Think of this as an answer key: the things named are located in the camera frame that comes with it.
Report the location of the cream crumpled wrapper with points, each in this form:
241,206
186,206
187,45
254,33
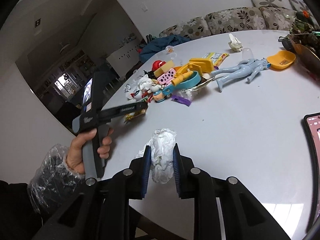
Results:
234,43

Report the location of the floral cushion right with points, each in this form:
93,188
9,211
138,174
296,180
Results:
299,6

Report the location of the dark basket of plants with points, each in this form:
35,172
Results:
303,40

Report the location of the pink perforated toy block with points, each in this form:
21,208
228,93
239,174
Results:
166,78

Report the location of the floral cushion left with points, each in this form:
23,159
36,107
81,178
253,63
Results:
268,3

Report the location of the orange plastic dish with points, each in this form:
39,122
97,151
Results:
281,60

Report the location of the purple plastic piece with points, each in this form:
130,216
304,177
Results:
180,100

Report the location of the floral fabric sofa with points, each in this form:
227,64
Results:
232,20

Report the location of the teal plastic band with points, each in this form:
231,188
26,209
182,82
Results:
184,81

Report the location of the grey blue doll figure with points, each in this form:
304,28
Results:
246,68

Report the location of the yellow plastic toy piece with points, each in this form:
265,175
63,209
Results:
197,64

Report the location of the black tablet pink screen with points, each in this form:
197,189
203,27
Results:
310,124

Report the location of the floral cushion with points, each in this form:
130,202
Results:
268,3
299,6

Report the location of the white tissue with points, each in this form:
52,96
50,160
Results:
162,144

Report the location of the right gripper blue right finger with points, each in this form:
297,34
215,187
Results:
222,207

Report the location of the white cabinet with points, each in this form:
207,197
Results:
123,59

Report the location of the plastic covered left forearm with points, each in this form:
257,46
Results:
54,182

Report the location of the clear plastic cup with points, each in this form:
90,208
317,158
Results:
247,54

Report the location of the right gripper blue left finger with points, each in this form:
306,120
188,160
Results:
101,211

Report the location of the blue cloth on sofa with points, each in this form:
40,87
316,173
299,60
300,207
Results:
160,44

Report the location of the yellow snack packet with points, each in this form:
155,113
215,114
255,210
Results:
216,58

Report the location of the left bare hand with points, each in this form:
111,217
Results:
74,156

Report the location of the red round toy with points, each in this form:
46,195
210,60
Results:
157,64

